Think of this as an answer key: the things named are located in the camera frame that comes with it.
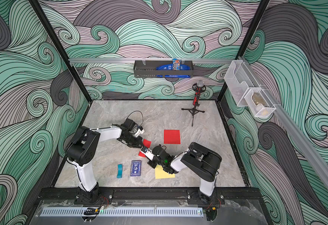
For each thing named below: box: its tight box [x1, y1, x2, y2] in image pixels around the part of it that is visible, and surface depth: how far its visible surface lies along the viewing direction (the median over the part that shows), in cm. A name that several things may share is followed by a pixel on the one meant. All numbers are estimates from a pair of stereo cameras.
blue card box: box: [130, 159, 142, 177], surface depth 83 cm
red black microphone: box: [192, 79, 207, 107], surface depth 98 cm
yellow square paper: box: [154, 164, 176, 180], surface depth 81 cm
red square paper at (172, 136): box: [163, 129, 181, 145], surface depth 100 cm
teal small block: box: [116, 164, 123, 179], surface depth 84 cm
